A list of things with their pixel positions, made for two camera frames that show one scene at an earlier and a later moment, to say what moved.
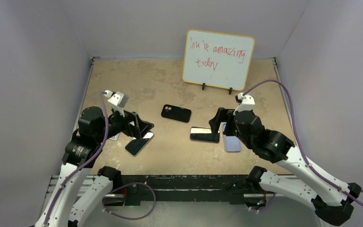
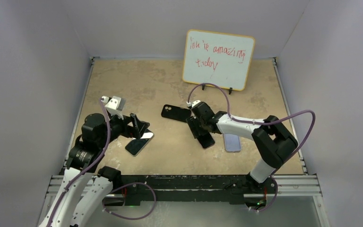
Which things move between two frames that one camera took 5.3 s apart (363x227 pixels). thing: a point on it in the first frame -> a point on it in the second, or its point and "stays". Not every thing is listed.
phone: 232,143 stays
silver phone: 135,146 stays
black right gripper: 222,115 -> 193,122
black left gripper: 142,126 stays
